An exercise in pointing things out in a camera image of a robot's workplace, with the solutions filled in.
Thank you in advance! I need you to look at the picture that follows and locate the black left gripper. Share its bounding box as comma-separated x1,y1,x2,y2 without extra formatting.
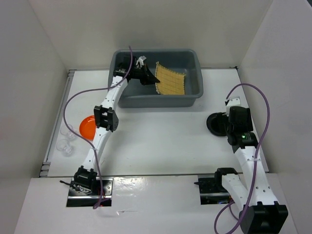
130,63,159,85

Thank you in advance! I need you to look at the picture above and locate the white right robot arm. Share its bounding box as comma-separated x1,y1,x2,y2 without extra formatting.
214,106,288,234

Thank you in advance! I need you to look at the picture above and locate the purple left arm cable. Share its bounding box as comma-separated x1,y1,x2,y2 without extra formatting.
62,45,134,210

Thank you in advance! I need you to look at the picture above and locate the grey plastic bin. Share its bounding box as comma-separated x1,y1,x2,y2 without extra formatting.
118,49,203,108

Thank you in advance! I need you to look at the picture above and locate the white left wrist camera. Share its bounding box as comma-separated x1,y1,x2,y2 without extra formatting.
136,56,146,67

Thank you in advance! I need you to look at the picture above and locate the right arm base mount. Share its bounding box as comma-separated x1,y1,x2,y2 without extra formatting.
194,175,231,205

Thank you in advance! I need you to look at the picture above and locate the yellow woven bamboo mat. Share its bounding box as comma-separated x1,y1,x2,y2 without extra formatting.
155,62,186,95

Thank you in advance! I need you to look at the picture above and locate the black round dish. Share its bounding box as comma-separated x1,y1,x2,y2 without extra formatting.
206,112,229,137

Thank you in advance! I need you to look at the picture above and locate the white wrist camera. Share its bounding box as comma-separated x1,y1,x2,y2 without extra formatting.
225,96,241,107
136,56,146,67

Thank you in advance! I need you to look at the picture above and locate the orange plastic bowl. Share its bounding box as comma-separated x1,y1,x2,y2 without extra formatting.
79,115,96,141

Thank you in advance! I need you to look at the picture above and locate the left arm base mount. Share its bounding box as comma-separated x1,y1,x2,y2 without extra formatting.
59,178,113,207

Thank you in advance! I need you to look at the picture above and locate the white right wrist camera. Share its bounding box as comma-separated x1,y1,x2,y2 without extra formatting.
225,96,241,107

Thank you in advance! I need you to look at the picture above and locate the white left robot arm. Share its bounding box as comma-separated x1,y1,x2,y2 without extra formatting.
74,55,160,195

